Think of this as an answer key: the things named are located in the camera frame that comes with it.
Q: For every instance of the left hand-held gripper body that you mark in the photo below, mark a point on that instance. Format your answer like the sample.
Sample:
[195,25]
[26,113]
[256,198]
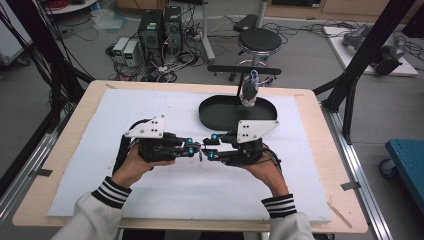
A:
[150,128]

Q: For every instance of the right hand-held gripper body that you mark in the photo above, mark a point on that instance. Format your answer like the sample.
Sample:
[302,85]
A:
[251,130]

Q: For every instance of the black hanger stand with tray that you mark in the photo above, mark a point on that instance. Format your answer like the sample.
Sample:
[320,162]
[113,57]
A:
[220,113]

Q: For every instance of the black and pink plush toy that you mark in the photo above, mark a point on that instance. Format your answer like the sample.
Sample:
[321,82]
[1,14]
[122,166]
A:
[249,90]

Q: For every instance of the person's left hand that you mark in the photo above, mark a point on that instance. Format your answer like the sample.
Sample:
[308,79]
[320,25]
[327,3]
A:
[133,168]

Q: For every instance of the person's right hand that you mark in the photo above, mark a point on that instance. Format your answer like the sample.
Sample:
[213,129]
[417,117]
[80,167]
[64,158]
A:
[268,176]

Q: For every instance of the white foam board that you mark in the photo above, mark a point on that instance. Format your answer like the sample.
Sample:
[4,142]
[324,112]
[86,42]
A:
[200,200]

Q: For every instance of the grey power supply unit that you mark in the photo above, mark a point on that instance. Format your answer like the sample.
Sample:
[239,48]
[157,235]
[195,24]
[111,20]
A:
[119,48]
[130,53]

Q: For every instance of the black round stool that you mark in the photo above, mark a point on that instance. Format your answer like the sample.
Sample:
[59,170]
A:
[260,40]

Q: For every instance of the large black computer tower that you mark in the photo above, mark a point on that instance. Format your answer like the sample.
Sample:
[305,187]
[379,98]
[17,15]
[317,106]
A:
[150,33]

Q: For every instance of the slim black computer tower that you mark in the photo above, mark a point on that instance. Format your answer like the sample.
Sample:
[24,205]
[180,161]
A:
[172,30]

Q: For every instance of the grey desk leg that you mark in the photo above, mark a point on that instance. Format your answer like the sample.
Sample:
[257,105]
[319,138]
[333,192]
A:
[206,33]

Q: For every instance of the black flat box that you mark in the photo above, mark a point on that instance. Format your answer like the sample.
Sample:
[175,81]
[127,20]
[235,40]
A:
[245,22]

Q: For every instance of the grey tape piece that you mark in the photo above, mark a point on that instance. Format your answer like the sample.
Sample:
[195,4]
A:
[41,172]
[350,186]

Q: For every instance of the clear plastic bag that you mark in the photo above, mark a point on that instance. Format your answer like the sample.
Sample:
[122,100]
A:
[108,18]

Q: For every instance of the white floor platform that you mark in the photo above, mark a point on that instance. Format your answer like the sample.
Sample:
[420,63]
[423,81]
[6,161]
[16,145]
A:
[346,56]

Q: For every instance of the thin wooden stick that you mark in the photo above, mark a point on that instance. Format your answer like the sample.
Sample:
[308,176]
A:
[339,215]

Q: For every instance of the white round table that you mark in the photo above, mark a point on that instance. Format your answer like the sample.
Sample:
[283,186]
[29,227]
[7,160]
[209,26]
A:
[73,7]

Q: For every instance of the grey machine parts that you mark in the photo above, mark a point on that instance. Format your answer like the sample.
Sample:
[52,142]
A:
[390,53]

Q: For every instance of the blue cart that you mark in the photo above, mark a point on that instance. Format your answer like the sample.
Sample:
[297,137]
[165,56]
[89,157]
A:
[408,163]

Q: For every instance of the aluminium rail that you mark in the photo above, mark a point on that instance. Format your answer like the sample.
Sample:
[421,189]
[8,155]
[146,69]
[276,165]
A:
[361,180]
[23,180]

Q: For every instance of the black metal frame strut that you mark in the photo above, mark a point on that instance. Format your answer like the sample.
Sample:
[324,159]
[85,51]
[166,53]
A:
[366,50]

